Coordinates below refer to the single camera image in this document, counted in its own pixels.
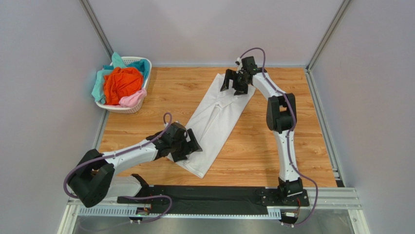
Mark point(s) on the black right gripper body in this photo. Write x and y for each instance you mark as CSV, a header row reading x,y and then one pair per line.
x,y
238,79

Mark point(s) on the teal t-shirt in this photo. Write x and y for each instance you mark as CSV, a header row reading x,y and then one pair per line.
x,y
100,82

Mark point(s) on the pink t-shirt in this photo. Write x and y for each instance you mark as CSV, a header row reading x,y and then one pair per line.
x,y
132,100

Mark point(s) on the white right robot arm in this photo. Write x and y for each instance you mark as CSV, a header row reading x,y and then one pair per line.
x,y
281,120

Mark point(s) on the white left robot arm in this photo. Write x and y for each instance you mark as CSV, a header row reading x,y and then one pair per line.
x,y
95,178

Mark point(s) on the white t-shirt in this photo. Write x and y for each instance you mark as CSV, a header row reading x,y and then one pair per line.
x,y
212,123

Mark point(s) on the aluminium frame rail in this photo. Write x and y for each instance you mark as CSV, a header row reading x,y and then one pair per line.
x,y
339,198

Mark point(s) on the white plastic laundry basket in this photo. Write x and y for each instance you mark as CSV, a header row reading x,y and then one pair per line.
x,y
129,108

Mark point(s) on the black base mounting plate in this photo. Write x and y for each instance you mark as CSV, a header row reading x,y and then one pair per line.
x,y
214,200

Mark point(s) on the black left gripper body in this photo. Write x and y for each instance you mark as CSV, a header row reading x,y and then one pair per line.
x,y
179,145

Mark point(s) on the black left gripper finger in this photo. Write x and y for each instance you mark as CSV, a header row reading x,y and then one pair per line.
x,y
179,155
193,143

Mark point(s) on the orange t-shirt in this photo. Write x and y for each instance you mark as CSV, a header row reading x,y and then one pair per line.
x,y
121,82

